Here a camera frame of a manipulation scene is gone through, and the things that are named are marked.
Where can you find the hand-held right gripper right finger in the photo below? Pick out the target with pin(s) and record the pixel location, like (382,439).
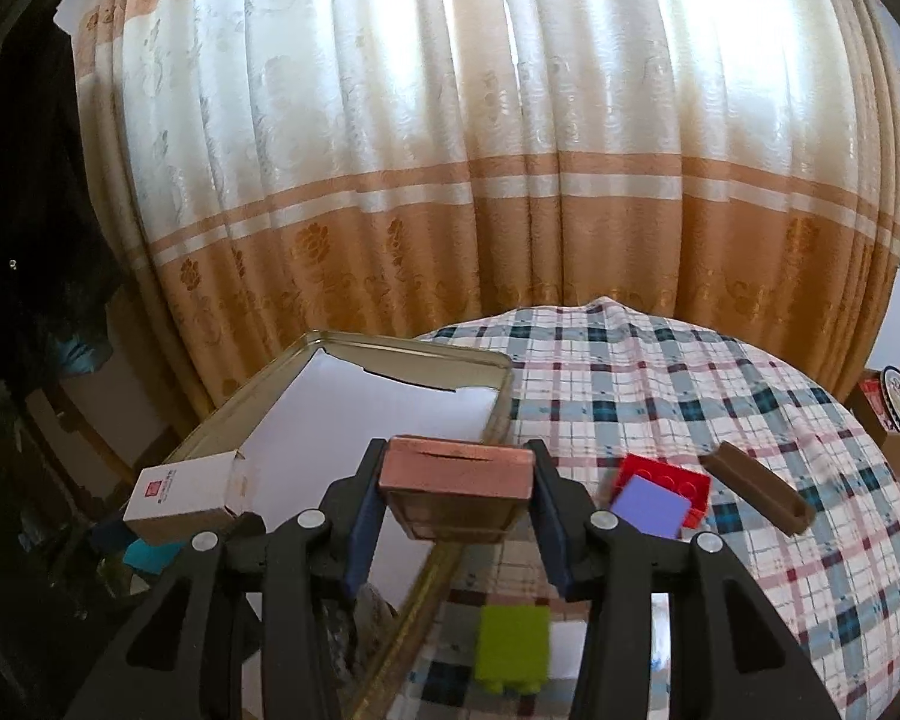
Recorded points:
(553,532)

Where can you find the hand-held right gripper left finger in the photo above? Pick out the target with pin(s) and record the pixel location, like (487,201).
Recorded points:
(360,532)

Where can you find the purple square block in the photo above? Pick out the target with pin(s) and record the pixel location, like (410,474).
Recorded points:
(649,506)

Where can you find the copper brown rectangular block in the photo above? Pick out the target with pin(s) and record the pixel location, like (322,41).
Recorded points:
(457,476)

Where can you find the lime green building block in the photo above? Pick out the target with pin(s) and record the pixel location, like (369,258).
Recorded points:
(514,645)

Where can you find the red building brick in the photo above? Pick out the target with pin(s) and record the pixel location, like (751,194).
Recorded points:
(675,484)

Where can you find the gold metal tin box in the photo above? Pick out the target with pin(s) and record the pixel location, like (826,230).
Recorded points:
(225,412)

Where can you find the brown toy track piece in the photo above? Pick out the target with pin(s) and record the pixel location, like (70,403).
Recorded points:
(757,487)

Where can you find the white paper sheet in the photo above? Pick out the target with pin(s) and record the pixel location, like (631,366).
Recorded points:
(360,412)

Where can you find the small white carton box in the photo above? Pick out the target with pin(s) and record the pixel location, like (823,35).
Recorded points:
(180,495)

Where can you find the teal object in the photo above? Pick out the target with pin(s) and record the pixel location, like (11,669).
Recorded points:
(150,556)

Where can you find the wooden furniture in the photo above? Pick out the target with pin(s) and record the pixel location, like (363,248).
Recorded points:
(142,405)

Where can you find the red packet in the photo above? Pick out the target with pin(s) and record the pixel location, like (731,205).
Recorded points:
(870,401)

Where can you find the cream and orange curtain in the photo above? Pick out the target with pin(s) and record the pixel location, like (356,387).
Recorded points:
(450,165)

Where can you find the dark hanging clothing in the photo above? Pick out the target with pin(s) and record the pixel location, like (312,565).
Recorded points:
(37,202)

